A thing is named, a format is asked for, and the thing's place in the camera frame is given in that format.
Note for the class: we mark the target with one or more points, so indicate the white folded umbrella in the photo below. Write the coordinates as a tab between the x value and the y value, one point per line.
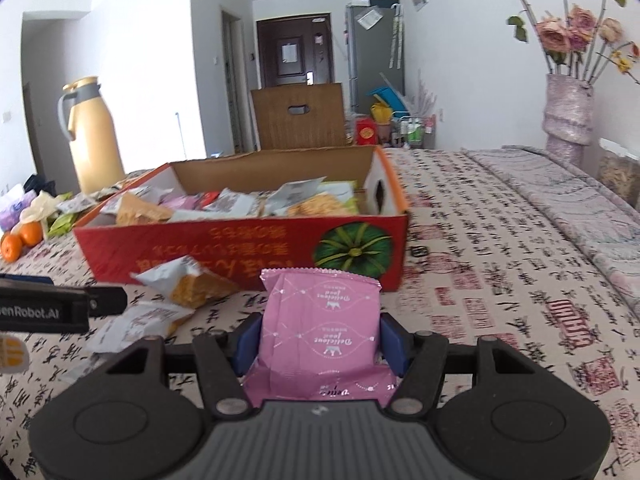
397	35

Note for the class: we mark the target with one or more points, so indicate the orange-window cracker packet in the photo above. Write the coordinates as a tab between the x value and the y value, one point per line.
137	212
140	325
185	280

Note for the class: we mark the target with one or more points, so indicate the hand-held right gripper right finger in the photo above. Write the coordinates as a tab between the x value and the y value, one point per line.
395	345

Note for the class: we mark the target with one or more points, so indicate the red orange chip bag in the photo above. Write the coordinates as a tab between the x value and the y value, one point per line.
209	200

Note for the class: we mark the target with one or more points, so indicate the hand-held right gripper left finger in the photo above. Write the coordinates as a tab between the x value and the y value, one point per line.
245	345

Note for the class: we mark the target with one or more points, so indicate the yellow thermos jug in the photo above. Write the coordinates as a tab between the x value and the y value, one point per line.
95	150

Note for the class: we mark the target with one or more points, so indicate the purple tissue pack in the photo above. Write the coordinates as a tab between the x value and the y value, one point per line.
14	215

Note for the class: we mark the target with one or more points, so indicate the red cardboard box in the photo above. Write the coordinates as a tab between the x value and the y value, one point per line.
225	255

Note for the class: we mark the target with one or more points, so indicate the orange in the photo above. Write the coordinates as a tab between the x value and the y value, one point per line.
31	232
11	247

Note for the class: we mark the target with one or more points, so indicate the paper sheet on door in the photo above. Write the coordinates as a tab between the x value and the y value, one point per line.
289	52

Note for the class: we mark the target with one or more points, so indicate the dark brown door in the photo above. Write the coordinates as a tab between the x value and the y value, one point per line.
292	72

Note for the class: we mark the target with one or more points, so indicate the green sachets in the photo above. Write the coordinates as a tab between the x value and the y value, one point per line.
65	224

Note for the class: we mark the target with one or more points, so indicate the white feather decoration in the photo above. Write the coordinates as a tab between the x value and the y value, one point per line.
425	95

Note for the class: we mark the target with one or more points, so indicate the yellow bag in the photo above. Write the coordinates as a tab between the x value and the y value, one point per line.
381	112

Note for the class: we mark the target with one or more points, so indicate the grey refrigerator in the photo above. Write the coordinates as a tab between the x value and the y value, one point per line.
372	60

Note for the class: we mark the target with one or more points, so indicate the yellow flower branches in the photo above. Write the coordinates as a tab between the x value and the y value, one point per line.
624	62

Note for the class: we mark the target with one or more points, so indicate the white side door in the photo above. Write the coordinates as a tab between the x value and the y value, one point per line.
234	80

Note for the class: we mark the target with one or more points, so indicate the red gift box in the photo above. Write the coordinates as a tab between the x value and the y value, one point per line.
367	132

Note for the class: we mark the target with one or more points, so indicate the dark cloth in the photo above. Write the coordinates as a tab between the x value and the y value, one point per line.
37	182

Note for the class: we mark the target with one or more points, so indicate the dried pink rose bouquet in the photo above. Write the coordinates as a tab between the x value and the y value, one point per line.
555	30

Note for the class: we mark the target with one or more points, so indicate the blue plastic stool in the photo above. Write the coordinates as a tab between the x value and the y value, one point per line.
387	97

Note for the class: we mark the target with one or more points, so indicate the pink snack packet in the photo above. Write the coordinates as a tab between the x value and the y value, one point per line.
182	201
320	330

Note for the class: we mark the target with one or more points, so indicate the pink ribbed vase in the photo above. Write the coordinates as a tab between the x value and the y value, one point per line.
567	110

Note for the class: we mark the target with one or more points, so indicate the small white sachets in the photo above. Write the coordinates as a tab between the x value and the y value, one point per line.
77	202

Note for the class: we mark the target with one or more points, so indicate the grey patterned cloth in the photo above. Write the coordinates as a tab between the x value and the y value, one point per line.
575	200

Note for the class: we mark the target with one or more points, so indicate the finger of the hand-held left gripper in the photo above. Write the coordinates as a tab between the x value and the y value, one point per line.
107	300
25	279

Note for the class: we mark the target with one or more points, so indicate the paper sheet on refrigerator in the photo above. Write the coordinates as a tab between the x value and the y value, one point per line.
369	19

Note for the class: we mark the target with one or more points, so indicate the pile of white cracker packets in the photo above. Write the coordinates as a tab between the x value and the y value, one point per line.
315	206

